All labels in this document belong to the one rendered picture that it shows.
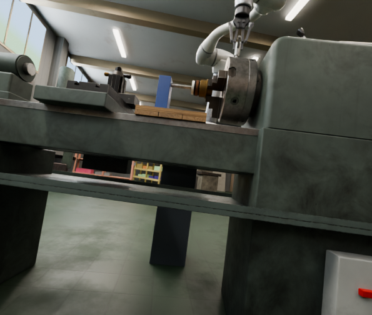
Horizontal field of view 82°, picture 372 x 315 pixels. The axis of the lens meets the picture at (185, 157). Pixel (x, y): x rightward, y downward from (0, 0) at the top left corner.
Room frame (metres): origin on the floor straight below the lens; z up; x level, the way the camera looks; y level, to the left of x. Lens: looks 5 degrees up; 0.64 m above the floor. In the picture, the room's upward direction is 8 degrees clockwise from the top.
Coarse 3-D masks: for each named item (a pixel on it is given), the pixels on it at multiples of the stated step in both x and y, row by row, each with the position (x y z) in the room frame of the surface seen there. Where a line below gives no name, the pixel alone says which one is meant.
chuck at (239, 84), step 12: (228, 60) 0.94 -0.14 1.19; (240, 60) 0.92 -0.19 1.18; (240, 72) 0.88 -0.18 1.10; (228, 84) 0.89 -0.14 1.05; (240, 84) 0.88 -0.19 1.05; (228, 96) 0.91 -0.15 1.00; (240, 96) 0.90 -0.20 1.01; (228, 108) 0.94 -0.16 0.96; (240, 108) 0.93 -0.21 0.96; (228, 120) 1.01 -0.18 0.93
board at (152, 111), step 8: (136, 104) 0.88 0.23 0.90; (136, 112) 0.88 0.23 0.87; (144, 112) 0.88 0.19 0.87; (152, 112) 0.88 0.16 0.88; (160, 112) 0.87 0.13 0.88; (168, 112) 0.87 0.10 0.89; (176, 112) 0.87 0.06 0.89; (184, 112) 0.87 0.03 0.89; (192, 112) 0.87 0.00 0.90; (200, 112) 0.87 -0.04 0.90; (184, 120) 0.88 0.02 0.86; (192, 120) 0.87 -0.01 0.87; (200, 120) 0.87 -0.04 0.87
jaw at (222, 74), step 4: (232, 68) 0.90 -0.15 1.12; (220, 72) 0.91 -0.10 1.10; (224, 72) 0.91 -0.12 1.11; (228, 72) 0.89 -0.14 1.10; (232, 72) 0.89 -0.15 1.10; (216, 76) 0.96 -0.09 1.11; (220, 76) 0.91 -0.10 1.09; (224, 76) 0.91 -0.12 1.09; (232, 76) 0.89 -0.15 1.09; (208, 80) 0.99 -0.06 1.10; (212, 80) 0.99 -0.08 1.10; (216, 80) 0.95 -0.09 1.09; (220, 80) 0.93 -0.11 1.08; (224, 80) 0.92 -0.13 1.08; (208, 84) 0.98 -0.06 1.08; (212, 84) 0.97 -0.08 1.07; (216, 84) 0.96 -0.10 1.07; (220, 84) 0.96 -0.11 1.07; (224, 84) 0.96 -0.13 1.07; (208, 88) 1.00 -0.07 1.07; (212, 88) 1.00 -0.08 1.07; (216, 88) 0.99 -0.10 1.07; (220, 88) 0.99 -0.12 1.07
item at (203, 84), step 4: (196, 80) 1.03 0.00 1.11; (204, 80) 1.02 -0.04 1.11; (196, 84) 1.01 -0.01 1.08; (200, 84) 1.01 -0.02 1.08; (204, 84) 1.00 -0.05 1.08; (196, 88) 1.01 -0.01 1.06; (200, 88) 1.01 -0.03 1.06; (204, 88) 1.01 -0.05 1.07; (196, 92) 1.03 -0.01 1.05; (200, 92) 1.02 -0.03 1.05; (204, 92) 1.02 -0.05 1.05; (208, 92) 1.03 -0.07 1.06; (212, 92) 1.03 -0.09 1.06; (200, 96) 1.05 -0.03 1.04; (204, 96) 1.04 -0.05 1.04
